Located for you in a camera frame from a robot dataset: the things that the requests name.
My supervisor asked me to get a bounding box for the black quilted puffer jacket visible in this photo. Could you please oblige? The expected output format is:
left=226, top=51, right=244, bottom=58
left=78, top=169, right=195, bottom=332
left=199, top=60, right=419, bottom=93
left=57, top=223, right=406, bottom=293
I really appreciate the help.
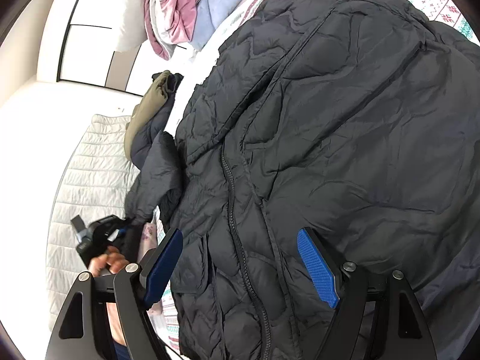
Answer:
left=125, top=0, right=480, bottom=360

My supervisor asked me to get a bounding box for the pink striped duvet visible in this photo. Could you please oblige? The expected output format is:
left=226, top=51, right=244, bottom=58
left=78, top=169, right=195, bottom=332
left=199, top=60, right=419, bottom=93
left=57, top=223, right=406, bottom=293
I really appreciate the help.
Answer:
left=144, top=0, right=200, bottom=60

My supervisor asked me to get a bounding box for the pink floral folded bedding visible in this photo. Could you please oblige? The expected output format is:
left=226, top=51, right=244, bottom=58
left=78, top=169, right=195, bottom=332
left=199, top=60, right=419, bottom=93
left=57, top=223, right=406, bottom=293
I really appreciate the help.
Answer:
left=137, top=223, right=162, bottom=317

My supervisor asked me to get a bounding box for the person's left hand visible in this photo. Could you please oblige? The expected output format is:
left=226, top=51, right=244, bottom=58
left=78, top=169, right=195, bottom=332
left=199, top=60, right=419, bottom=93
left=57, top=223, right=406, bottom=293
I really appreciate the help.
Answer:
left=88, top=246, right=128, bottom=277

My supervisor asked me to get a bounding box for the navy olive puffer jacket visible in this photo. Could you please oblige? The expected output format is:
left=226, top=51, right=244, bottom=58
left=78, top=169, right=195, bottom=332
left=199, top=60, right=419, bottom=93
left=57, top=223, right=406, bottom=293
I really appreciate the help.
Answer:
left=124, top=70, right=183, bottom=170

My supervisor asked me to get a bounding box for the white pillow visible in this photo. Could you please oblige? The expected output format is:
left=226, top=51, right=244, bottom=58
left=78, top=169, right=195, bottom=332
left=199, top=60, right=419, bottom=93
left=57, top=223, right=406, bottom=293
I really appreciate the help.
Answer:
left=112, top=0, right=146, bottom=52

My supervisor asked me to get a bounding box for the grey quilted bed cover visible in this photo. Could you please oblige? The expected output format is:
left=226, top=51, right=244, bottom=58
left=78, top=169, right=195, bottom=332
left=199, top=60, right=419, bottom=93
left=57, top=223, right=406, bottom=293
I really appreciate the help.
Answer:
left=46, top=115, right=139, bottom=329

